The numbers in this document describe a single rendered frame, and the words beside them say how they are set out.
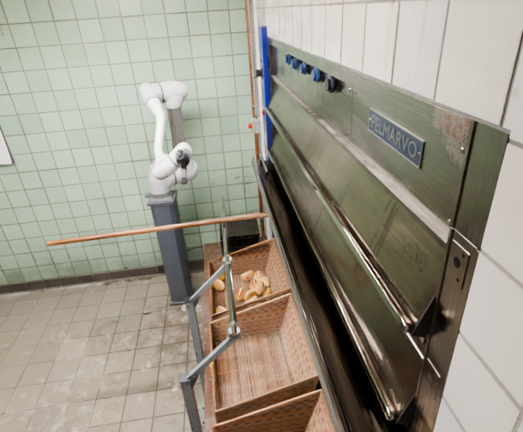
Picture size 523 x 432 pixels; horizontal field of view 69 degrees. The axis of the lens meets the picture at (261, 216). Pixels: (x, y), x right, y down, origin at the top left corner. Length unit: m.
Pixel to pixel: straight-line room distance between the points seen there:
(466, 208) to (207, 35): 2.75
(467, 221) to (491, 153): 0.11
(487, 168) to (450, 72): 0.15
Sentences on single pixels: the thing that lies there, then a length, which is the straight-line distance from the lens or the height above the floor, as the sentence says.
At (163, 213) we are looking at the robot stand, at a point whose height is 0.90.
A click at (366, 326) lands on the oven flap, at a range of 1.07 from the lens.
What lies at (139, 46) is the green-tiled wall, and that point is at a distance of 3.21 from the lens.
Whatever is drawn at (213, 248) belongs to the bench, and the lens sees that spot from 3.09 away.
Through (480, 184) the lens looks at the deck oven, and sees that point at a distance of 0.59.
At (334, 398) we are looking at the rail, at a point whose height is 1.44.
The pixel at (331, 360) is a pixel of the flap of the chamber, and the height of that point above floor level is 1.41.
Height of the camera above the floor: 2.25
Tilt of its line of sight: 29 degrees down
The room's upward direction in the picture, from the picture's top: 4 degrees counter-clockwise
